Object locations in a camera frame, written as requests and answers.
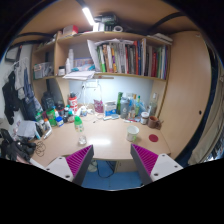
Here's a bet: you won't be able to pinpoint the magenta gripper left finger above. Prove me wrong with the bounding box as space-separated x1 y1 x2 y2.
45 145 94 186

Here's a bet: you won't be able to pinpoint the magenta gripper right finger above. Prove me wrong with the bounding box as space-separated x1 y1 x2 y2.
130 144 182 185

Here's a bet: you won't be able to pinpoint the grey water bottle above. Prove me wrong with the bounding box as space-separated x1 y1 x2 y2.
120 97 129 119

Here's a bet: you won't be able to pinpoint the clear bottle green cap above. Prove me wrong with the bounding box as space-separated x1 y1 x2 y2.
74 116 87 145

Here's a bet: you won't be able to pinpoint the red round coaster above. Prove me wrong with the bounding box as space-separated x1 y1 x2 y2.
149 134 158 142

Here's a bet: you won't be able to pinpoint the white cup green rim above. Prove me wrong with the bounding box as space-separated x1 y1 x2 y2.
126 125 139 142

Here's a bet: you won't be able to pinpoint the brown ceramic mug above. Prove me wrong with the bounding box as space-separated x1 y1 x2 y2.
148 116 161 130

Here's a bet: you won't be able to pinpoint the white jar red label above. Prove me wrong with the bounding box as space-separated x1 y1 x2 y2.
140 112 149 125

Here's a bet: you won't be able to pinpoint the green container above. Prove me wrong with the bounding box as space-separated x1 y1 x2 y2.
46 109 57 127

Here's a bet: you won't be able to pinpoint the red white canister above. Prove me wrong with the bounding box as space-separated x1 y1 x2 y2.
68 93 78 112

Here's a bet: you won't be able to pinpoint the pink pouch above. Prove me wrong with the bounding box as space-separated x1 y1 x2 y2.
94 100 104 113

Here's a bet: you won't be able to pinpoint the tall green bottle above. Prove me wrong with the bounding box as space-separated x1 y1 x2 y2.
116 92 123 114

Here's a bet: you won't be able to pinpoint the blue white box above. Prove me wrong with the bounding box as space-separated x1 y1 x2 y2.
104 101 116 116

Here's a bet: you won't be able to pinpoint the black bag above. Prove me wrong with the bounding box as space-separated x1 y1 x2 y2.
41 92 54 111

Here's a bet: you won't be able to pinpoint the hanging dark clothes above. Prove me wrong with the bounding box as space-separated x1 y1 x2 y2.
2 59 36 125

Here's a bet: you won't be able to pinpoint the stack of white papers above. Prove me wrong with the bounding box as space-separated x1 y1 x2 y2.
64 71 95 81

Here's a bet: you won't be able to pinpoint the wooden shelf unit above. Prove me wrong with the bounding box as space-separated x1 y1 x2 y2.
30 30 173 118

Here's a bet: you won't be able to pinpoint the white spray bottle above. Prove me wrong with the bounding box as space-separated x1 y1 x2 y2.
68 49 74 70

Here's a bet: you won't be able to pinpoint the row of books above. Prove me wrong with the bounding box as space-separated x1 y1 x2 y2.
87 38 168 80

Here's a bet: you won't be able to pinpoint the red white box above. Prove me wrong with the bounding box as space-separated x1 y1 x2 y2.
63 25 78 36

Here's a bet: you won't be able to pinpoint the tape roll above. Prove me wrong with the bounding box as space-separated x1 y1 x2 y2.
113 26 123 32

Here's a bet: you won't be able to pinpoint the fluorescent tube light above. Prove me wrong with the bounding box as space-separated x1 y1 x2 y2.
82 7 95 26

